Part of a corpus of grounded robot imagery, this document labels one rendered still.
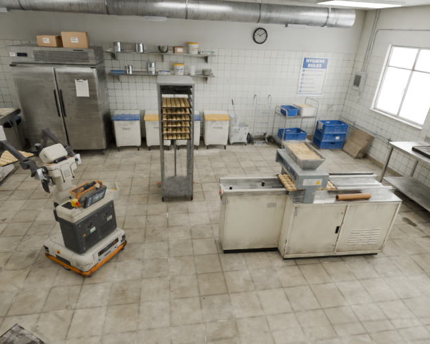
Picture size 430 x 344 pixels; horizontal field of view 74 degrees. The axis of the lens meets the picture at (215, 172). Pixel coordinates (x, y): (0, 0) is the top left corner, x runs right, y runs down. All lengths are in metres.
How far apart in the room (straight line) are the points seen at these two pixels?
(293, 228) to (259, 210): 0.43
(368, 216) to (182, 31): 4.98
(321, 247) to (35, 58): 5.48
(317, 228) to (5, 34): 6.51
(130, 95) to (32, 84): 1.85
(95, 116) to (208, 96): 2.51
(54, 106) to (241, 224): 4.28
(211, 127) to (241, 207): 3.41
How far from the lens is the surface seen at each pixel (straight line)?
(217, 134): 6.45
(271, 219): 3.45
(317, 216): 3.39
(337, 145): 7.56
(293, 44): 7.26
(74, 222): 3.18
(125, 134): 6.40
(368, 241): 3.99
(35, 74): 6.21
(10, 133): 7.17
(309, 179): 3.08
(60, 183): 3.42
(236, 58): 6.86
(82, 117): 6.17
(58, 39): 6.29
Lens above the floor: 2.45
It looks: 26 degrees down
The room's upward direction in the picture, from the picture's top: 3 degrees clockwise
